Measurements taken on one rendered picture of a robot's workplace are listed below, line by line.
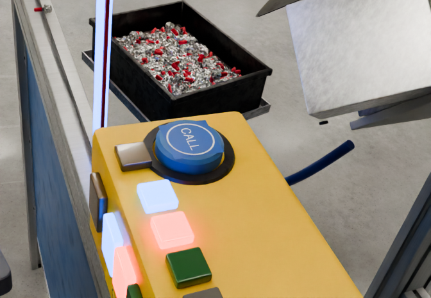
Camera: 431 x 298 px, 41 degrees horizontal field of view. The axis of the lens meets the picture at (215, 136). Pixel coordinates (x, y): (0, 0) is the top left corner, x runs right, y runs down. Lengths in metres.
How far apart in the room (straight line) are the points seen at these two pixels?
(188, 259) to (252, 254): 0.03
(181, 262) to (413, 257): 0.66
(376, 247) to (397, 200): 0.25
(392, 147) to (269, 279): 2.01
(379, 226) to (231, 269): 1.66
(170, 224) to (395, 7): 0.44
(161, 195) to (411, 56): 0.41
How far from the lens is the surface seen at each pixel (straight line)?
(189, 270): 0.28
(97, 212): 0.34
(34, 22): 0.89
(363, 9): 0.67
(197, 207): 0.31
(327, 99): 0.65
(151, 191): 0.31
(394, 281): 0.96
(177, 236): 0.29
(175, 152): 0.33
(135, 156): 0.33
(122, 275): 0.30
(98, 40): 0.58
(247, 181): 0.33
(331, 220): 1.89
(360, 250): 1.84
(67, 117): 0.70
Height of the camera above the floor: 1.30
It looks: 39 degrees down
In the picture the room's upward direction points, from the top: 11 degrees clockwise
